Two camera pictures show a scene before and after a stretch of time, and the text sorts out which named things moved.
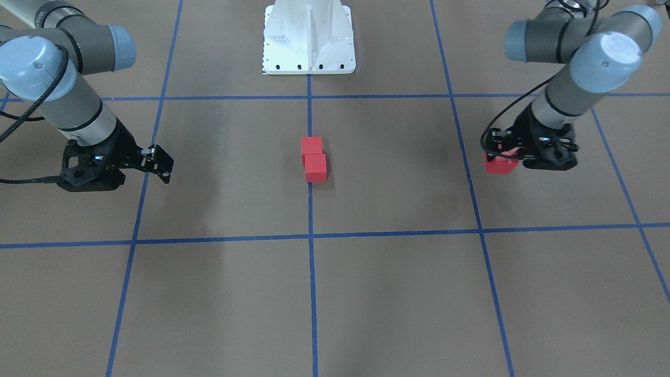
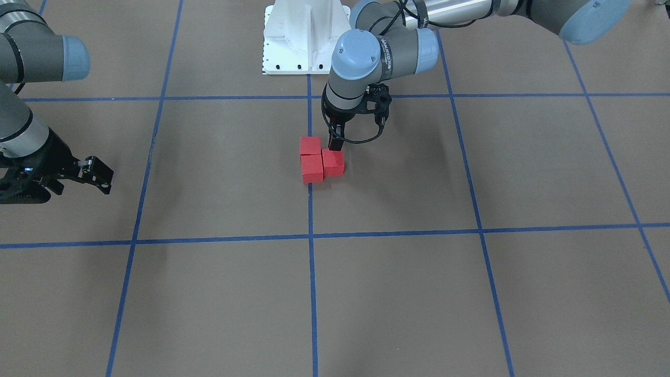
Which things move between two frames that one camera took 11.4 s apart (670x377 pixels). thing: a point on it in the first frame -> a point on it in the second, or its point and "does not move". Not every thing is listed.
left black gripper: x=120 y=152 -> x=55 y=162
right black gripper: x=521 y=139 -> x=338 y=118
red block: x=315 y=166 does not move
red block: x=501 y=165 -> x=333 y=162
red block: x=311 y=145 does not move
